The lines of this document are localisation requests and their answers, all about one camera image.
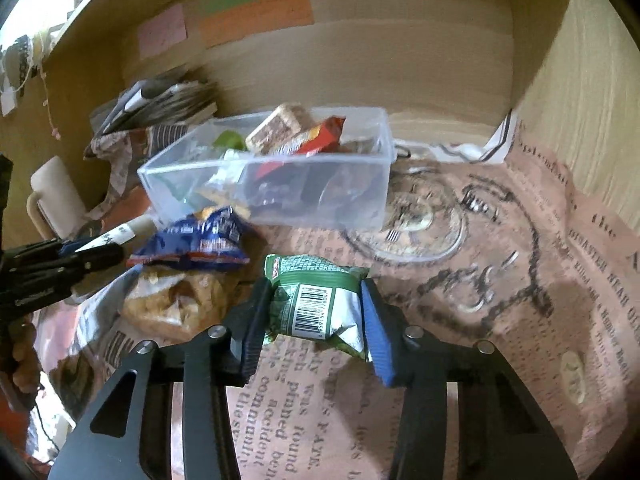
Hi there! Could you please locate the clear plastic container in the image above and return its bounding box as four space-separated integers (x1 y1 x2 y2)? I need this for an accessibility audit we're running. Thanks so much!
137 106 397 231

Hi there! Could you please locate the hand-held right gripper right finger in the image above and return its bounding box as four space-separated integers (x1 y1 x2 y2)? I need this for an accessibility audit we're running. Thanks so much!
360 280 581 480

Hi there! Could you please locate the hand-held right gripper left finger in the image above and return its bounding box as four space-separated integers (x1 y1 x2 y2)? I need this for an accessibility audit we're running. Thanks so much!
47 277 273 480

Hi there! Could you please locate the green snack packet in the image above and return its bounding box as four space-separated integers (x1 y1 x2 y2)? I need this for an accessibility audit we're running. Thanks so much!
263 254 371 361

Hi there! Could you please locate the white beaded cord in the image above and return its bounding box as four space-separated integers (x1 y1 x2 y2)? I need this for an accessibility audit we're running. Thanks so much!
37 67 62 140

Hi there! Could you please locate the newspaper print table cover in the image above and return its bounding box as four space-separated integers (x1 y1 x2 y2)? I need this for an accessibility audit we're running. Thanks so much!
30 110 640 480

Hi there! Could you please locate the white cylindrical cup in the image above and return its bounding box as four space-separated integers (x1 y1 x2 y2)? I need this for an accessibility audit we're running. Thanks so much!
29 156 88 238

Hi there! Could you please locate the green lime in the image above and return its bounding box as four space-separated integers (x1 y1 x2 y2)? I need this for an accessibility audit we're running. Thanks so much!
214 130 247 151

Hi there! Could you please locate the brown cake snack packet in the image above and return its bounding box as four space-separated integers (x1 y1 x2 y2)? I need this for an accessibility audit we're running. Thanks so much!
245 103 313 153

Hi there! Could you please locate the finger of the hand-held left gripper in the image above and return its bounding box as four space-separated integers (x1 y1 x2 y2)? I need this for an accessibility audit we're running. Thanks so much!
10 237 98 262
54 245 125 285

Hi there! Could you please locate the blue snack packet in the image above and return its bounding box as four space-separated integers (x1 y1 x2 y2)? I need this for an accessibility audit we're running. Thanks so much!
126 205 251 271

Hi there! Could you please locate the clear bag of yellow crackers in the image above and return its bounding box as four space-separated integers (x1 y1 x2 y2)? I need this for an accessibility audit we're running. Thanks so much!
120 267 241 336

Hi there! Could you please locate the person's left hand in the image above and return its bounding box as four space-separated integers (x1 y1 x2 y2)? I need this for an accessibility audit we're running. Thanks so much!
7 322 43 393

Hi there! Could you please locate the wooden desk shelf unit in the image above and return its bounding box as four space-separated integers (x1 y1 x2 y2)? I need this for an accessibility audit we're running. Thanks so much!
0 0 640 271

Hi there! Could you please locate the red snack packet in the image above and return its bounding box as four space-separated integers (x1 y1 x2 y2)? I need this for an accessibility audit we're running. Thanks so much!
280 116 347 156

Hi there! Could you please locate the stack of magazines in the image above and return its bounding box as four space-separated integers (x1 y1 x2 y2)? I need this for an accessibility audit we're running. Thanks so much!
90 65 218 136

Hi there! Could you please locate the white paper sheet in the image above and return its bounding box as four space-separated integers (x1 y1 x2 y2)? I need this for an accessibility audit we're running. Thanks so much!
435 110 518 166

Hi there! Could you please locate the pink sticky note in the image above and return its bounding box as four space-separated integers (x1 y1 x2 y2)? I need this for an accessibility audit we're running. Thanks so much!
137 4 187 58

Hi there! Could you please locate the clear glass dish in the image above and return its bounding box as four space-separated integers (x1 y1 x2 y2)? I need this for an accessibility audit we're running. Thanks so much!
345 180 468 263

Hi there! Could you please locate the black patterned headband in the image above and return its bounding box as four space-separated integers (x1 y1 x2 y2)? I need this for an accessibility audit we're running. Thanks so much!
2 35 36 86

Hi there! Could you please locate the orange sticky note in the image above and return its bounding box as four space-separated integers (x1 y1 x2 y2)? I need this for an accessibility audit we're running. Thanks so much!
197 0 314 48

